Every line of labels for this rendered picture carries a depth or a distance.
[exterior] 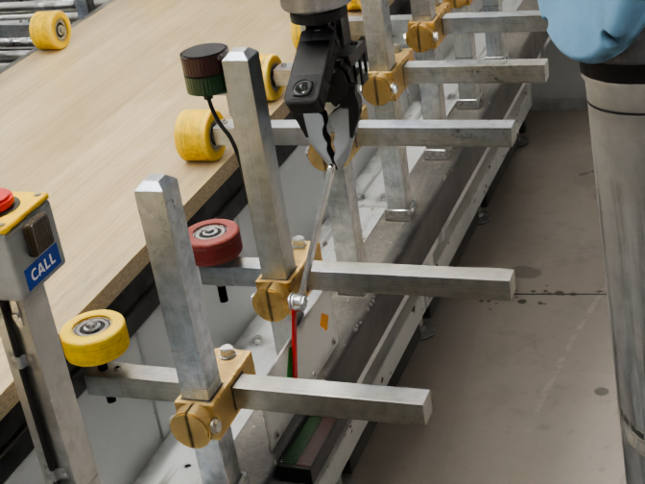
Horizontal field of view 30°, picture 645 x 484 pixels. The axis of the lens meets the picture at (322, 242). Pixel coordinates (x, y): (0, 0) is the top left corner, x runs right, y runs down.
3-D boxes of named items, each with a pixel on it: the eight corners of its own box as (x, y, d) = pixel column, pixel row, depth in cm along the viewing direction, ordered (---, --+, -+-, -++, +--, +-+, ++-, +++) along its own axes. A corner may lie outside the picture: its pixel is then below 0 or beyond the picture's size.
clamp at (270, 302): (324, 273, 167) (320, 240, 165) (290, 324, 156) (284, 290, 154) (288, 271, 170) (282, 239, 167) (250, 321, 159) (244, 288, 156)
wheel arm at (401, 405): (434, 416, 137) (430, 384, 135) (425, 434, 134) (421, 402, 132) (103, 385, 152) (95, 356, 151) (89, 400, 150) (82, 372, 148)
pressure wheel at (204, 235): (260, 287, 171) (247, 215, 166) (238, 317, 165) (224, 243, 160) (210, 284, 174) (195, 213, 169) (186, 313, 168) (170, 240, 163)
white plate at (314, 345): (340, 342, 174) (330, 281, 169) (274, 452, 152) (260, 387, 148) (336, 341, 174) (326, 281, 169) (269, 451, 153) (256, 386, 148)
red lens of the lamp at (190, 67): (238, 59, 149) (235, 42, 148) (219, 76, 144) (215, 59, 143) (195, 60, 151) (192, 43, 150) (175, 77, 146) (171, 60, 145)
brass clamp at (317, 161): (374, 134, 183) (370, 104, 181) (346, 172, 172) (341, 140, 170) (336, 134, 185) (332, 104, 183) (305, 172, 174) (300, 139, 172)
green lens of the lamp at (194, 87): (242, 78, 150) (239, 61, 149) (223, 96, 145) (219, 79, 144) (199, 79, 152) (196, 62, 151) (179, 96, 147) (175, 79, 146)
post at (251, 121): (315, 374, 167) (257, 43, 146) (305, 388, 164) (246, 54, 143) (291, 372, 169) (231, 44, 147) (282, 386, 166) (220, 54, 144)
